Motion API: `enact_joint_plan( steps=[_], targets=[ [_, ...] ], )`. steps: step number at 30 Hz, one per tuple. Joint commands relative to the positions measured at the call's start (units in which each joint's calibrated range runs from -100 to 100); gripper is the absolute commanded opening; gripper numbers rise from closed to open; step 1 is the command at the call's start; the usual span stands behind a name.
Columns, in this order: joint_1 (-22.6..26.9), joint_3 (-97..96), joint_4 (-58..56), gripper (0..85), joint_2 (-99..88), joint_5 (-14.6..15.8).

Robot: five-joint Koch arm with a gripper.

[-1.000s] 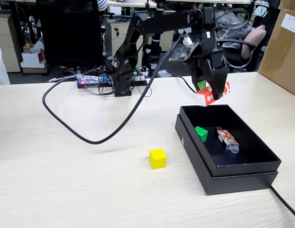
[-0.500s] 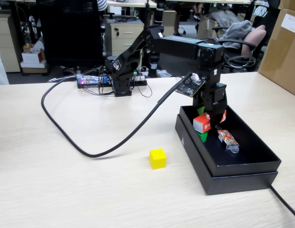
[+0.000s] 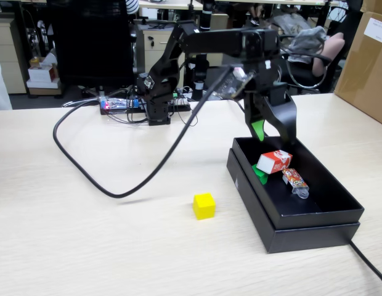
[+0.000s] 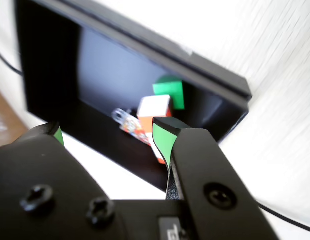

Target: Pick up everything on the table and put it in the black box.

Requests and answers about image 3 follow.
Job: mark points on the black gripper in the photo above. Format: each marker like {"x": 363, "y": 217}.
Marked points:
{"x": 268, "y": 81}

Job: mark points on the red white patterned box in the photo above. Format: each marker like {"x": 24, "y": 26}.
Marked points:
{"x": 277, "y": 161}

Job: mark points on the green cube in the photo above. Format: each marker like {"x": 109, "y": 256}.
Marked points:
{"x": 261, "y": 177}

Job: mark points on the yellow cube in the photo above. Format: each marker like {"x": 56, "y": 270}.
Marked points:
{"x": 204, "y": 208}

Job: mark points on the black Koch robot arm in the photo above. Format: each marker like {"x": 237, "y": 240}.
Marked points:
{"x": 209, "y": 40}

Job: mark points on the large brown cardboard box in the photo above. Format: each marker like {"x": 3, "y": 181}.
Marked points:
{"x": 363, "y": 77}

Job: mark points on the black cardboard box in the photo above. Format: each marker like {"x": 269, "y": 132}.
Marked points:
{"x": 320, "y": 220}

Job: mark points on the black open box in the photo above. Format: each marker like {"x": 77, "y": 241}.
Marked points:
{"x": 314, "y": 239}

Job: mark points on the small brown cardboard box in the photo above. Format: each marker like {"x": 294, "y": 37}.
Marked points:
{"x": 376, "y": 4}

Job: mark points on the flat white cardboard box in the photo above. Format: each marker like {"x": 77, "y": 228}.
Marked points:
{"x": 43, "y": 87}

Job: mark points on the small white cardboard box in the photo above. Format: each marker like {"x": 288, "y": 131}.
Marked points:
{"x": 40, "y": 74}

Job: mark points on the black chair chrome armrests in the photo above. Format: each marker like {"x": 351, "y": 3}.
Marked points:
{"x": 302, "y": 74}

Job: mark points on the small orange wrapped packet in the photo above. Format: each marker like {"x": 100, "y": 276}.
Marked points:
{"x": 297, "y": 182}

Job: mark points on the black pole stand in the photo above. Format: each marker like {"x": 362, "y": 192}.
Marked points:
{"x": 201, "y": 71}

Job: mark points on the grey clothing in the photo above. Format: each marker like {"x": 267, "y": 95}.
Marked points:
{"x": 308, "y": 40}

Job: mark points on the black board green connector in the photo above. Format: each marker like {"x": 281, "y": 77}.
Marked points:
{"x": 181, "y": 106}

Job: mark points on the pink cushion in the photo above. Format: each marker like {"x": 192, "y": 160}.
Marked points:
{"x": 329, "y": 49}

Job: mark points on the beige cabinet with key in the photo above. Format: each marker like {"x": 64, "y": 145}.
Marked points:
{"x": 154, "y": 52}

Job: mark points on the robot controller circuit board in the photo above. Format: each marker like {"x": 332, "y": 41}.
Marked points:
{"x": 117, "y": 103}

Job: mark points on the person in striped shirt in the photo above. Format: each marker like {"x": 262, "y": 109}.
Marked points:
{"x": 132, "y": 6}

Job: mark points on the beige drawer cabinet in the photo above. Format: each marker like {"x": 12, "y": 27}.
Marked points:
{"x": 9, "y": 61}

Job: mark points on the white fabric garment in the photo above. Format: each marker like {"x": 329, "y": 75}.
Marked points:
{"x": 0, "y": 89}

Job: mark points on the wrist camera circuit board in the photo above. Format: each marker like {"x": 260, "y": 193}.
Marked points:
{"x": 232, "y": 84}

